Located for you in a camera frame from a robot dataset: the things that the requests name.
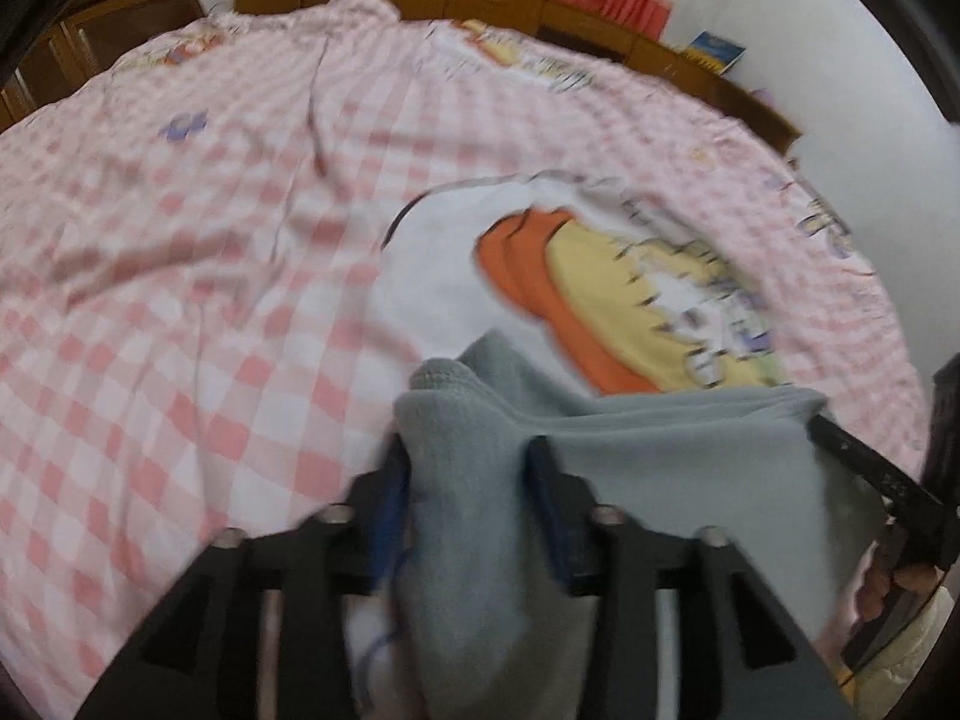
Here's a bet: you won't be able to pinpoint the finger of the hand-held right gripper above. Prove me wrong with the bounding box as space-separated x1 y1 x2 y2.
806 412 947 533

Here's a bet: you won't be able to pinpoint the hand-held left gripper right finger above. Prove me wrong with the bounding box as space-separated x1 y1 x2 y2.
525 435 857 720

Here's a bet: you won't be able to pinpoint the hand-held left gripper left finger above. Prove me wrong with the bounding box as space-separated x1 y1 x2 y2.
75 435 415 720

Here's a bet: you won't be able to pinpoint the grey pants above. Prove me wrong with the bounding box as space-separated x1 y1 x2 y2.
391 328 890 720

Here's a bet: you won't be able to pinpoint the person's right hand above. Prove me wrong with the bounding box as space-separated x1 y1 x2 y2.
853 521 942 625

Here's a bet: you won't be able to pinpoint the pink checked printed blanket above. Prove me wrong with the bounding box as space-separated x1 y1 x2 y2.
0 0 935 720

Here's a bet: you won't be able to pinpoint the blue book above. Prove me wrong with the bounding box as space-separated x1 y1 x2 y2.
681 30 747 77

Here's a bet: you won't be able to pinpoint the wooden headboard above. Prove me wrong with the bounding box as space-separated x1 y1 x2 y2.
234 0 803 158

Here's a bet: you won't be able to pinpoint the wooden wardrobe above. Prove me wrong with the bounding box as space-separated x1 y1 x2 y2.
0 0 209 132

